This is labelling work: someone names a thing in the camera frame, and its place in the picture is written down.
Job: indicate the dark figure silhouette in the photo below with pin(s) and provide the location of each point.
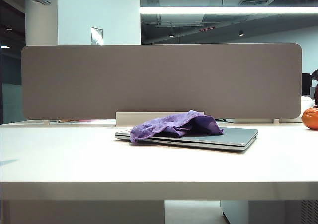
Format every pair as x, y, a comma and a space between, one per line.
315, 87

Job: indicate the grey under-desk cabinet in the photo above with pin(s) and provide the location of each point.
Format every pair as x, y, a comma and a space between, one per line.
273, 212

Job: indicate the grey fabric desk divider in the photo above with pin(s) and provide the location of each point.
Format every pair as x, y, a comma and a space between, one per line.
161, 80

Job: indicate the wall poster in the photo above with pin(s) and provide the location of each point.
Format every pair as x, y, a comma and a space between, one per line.
97, 36

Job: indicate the black computer monitor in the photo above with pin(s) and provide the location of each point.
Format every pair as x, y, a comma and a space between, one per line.
306, 83

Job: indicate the orange fruit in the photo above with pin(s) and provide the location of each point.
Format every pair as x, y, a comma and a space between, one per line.
310, 118

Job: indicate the silver Dell laptop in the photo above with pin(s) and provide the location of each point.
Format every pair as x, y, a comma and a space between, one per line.
228, 139

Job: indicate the purple microfibre rag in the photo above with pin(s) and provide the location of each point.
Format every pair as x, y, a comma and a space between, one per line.
159, 127

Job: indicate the white divider foot bracket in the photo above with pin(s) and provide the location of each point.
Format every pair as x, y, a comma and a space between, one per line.
46, 122
276, 121

